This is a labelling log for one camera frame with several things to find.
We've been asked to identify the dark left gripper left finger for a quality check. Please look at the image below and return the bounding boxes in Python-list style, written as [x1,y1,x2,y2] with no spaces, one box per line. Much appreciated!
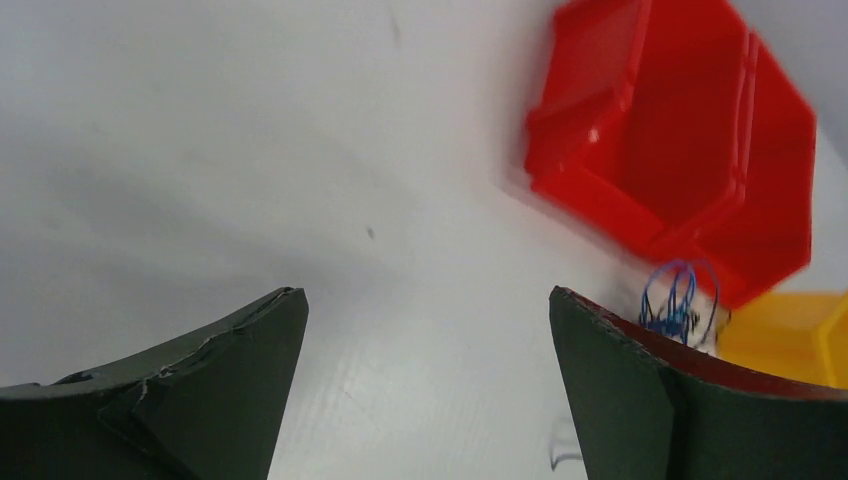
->
[1,287,309,479]

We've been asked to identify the blue purple black wires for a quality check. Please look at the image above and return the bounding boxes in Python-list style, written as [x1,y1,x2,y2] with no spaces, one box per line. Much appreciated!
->
[638,259,733,349]

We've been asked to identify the red plastic bin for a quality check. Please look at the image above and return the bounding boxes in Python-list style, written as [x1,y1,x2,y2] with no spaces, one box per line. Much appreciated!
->
[524,1,759,262]
[650,34,817,309]

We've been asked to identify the yellow plastic bin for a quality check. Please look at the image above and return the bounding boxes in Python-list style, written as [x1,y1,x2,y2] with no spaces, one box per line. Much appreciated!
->
[716,292,847,389]

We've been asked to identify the left red plastic bin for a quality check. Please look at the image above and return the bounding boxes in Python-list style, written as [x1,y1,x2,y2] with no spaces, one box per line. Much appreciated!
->
[524,1,759,262]

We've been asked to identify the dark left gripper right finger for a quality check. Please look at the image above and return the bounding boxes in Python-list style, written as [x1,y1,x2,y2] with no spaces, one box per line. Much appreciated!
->
[549,287,847,479]

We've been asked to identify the right red plastic bin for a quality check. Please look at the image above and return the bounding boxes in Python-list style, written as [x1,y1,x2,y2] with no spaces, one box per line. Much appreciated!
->
[650,34,817,309]

